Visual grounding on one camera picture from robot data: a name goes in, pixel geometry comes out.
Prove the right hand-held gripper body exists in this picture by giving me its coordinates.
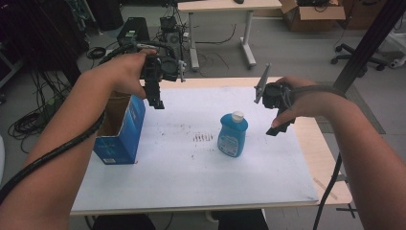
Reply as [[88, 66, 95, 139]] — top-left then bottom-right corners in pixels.
[[254, 62, 296, 113]]

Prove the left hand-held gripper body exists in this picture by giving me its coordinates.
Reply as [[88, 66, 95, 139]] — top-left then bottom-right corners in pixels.
[[140, 53, 188, 85]]

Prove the blue bottle with white cap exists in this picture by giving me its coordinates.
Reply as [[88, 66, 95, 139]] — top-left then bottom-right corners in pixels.
[[216, 110, 249, 158]]

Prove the blue cardboard box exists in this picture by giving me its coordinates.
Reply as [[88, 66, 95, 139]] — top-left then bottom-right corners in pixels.
[[93, 90, 147, 166]]

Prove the person's right hand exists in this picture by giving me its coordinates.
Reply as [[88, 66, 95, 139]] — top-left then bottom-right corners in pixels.
[[271, 76, 340, 128]]

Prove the person's left hand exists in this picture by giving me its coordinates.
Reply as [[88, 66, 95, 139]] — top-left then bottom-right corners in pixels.
[[79, 47, 159, 100]]

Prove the grey open computer case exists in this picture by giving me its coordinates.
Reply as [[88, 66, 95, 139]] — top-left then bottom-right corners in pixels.
[[159, 15, 185, 62]]

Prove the black computer tower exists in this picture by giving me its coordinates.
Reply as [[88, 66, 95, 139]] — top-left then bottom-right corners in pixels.
[[116, 16, 151, 49]]

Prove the clear tape strip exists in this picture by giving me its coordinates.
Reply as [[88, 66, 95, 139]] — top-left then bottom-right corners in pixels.
[[313, 176, 339, 201]]

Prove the white table mat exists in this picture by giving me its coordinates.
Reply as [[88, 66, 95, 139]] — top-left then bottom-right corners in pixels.
[[70, 85, 320, 214]]

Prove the grey floor mat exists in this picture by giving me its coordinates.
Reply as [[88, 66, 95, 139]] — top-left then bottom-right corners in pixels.
[[315, 80, 387, 135]]

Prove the white desk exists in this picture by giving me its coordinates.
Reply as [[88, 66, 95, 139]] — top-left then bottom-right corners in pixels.
[[176, 0, 283, 72]]

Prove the brown cardboard box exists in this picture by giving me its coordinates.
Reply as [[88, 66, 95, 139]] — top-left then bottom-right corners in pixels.
[[279, 0, 347, 33]]

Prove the black office chair base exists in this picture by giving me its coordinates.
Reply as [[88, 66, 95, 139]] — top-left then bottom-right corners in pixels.
[[330, 42, 389, 78]]

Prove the person's right leg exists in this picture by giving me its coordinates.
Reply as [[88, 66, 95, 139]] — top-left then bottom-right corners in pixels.
[[211, 209, 270, 230]]

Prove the dark curtain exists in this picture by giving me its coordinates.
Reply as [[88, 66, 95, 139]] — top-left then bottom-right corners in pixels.
[[0, 0, 91, 84]]

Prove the small black cable coil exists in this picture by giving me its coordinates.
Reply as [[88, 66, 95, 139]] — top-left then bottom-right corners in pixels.
[[86, 46, 107, 60]]

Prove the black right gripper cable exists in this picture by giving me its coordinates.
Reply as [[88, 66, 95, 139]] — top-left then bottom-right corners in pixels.
[[283, 84, 349, 230]]

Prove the black metal post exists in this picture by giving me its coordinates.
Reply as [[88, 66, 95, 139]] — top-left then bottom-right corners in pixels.
[[332, 0, 406, 94]]

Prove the black corrugated left gripper cable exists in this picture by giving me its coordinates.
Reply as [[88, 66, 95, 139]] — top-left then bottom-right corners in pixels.
[[0, 40, 180, 205]]

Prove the bundle of black floor cables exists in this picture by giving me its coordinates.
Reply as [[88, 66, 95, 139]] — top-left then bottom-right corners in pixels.
[[8, 70, 73, 154]]

